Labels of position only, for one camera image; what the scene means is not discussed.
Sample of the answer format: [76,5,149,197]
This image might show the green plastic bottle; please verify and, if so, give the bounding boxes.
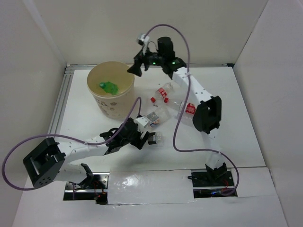
[99,81,119,95]

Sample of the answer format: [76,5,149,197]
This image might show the aluminium frame rail back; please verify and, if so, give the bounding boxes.
[65,63,235,70]

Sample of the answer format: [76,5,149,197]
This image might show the white tape sheet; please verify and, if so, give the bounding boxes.
[107,170,194,205]

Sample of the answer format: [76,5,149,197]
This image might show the long red label bottle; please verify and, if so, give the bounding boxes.
[164,97,196,115]

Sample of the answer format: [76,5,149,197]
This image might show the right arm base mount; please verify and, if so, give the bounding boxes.
[187,171,237,199]

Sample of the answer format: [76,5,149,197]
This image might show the aluminium frame rail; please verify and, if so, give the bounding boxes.
[65,63,235,70]
[47,66,74,134]

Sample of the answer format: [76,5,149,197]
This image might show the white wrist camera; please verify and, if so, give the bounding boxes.
[136,34,150,55]
[134,116,152,132]

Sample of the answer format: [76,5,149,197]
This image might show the clear ribbed bottle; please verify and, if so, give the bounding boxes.
[180,112,195,127]

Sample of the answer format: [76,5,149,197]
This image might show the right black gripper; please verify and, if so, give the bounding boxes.
[127,44,165,77]

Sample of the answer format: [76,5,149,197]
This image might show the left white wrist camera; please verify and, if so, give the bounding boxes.
[134,116,152,132]

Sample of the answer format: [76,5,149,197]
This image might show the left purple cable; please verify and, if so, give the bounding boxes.
[2,96,143,192]

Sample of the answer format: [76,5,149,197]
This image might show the purple cable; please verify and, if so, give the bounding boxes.
[144,23,239,196]
[2,96,143,192]

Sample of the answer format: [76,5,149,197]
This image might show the blue label clear bottle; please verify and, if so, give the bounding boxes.
[146,106,171,128]

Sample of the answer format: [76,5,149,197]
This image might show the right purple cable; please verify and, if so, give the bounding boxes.
[144,23,239,196]

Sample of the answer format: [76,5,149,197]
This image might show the tan round paper bin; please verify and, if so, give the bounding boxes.
[87,61,135,120]

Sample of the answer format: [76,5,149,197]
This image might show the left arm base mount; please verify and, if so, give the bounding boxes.
[63,172,110,205]

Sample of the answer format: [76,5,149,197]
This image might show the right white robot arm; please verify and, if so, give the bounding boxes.
[128,34,222,150]

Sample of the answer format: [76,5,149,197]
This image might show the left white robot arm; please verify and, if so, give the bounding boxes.
[23,117,157,189]

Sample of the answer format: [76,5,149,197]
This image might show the small red label bottle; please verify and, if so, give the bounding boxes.
[150,83,174,103]

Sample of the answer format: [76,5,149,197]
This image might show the black label plastic bottle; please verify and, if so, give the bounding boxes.
[154,131,164,146]

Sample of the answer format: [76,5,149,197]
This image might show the aluminium frame rail left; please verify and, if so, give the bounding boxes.
[47,66,74,134]

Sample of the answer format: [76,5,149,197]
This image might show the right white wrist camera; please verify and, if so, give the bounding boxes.
[136,34,150,55]

